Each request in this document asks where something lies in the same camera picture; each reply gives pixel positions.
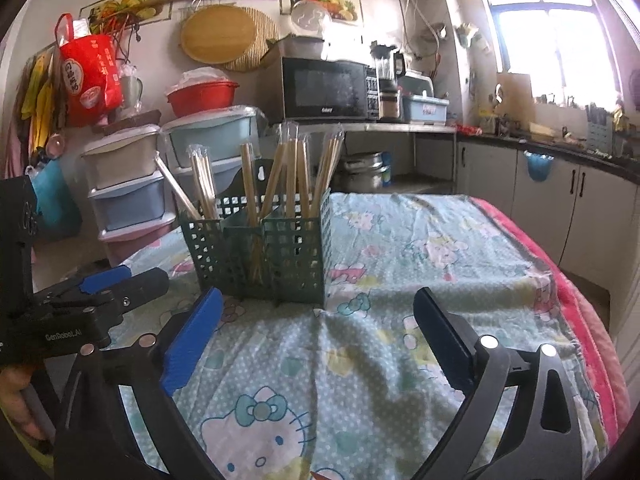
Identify fruit wall picture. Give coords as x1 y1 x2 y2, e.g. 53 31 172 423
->
279 0 362 26

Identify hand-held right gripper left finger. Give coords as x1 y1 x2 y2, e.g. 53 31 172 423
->
52 287 226 480

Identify kitchen counter cabinets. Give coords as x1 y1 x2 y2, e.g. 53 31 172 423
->
455 130 640 292

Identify water heater hoses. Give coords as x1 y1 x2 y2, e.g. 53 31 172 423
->
392 0 441 81

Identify black microwave oven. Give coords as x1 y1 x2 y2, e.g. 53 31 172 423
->
280 56 381 122

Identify yellow hanging cloths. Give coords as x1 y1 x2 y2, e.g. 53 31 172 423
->
20 52 59 161

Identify metal shelf table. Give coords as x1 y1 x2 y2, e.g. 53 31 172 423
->
267 120 459 196

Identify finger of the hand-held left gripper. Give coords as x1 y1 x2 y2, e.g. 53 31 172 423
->
117 267 170 311
37 266 133 304

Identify white round plastic cover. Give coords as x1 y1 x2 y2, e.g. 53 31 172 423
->
290 0 332 39

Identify white plastic bag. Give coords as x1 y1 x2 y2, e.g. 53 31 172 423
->
177 66 229 86

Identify blue hanging bin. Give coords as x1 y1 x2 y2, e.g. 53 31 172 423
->
522 149 556 182

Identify cartoon print tablecloth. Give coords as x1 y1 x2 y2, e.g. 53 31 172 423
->
120 192 609 480

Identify set of bamboo chopsticks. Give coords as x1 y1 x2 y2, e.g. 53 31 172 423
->
154 122 346 281

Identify vegetable wall picture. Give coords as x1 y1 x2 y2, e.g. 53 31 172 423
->
80 0 177 24

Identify blender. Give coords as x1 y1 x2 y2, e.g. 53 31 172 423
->
370 42 406 121

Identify blue utensil rack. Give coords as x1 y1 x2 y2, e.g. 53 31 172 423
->
584 102 612 154

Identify green plastic utensil holder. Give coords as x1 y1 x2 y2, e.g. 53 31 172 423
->
180 159 334 309

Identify blue plastic container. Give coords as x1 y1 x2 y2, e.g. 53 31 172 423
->
400 95 450 125

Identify cardboard box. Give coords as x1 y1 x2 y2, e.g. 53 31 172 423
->
261 35 326 69

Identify person's left hand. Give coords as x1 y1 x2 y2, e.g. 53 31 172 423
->
0 365 44 441

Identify drawer tower with cream top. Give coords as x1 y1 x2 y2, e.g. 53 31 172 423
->
80 127 177 267

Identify large steel pot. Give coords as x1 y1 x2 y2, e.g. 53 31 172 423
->
339 152 394 194

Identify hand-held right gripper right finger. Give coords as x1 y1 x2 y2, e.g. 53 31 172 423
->
412 287 584 480

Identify red blanket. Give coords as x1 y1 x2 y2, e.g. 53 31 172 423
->
470 197 632 461

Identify red shopping bag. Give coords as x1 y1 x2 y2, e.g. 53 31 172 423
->
55 12 126 129

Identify round woven mat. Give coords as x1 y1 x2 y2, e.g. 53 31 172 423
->
222 7 281 72

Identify round bamboo board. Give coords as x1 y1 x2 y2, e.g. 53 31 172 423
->
180 6 254 65

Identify red plastic basket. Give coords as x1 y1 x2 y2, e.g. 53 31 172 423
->
166 80 240 119

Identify window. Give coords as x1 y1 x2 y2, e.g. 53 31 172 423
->
487 0 640 109

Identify drawer tower with mint top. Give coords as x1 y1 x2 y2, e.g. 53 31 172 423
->
162 105 261 202

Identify wooden cutting board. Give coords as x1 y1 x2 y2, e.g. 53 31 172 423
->
495 72 534 134

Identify blue bag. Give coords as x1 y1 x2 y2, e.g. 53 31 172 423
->
30 160 84 241

